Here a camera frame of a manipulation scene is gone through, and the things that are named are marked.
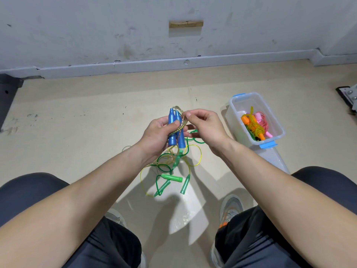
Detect person's left hand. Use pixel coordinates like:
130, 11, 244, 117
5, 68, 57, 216
134, 116, 182, 165

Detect person's right hand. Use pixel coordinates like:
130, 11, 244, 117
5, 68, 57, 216
183, 109, 235, 160

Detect pile of colourful jump ropes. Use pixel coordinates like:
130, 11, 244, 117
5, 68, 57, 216
122, 128, 207, 198

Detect orange handled yellow skipping rope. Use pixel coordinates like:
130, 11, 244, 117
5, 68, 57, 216
241, 106, 267, 142

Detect clear storage box blue latches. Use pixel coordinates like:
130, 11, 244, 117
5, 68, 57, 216
225, 92, 286, 150

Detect pink skipping rope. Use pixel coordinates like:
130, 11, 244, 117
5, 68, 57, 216
255, 111, 274, 140

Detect person's left forearm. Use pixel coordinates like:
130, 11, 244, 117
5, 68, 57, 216
0, 145, 150, 268

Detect person's right forearm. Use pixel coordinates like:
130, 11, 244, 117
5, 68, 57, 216
220, 141, 357, 268

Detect clear plastic box lid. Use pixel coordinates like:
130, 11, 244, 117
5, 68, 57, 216
259, 145, 291, 174

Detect grey right shoe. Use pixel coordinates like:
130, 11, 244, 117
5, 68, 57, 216
211, 195, 245, 268

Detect grey shoe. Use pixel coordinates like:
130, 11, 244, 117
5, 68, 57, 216
106, 208, 147, 268
211, 195, 245, 268

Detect grey left shoe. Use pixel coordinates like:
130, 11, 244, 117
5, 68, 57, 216
106, 208, 147, 268

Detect black shorts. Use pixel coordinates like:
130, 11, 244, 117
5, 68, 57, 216
0, 166, 357, 268

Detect small wooden wall block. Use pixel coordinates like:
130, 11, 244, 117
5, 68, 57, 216
169, 20, 204, 29

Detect black metal rack frame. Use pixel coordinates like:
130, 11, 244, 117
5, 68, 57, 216
0, 74, 24, 132

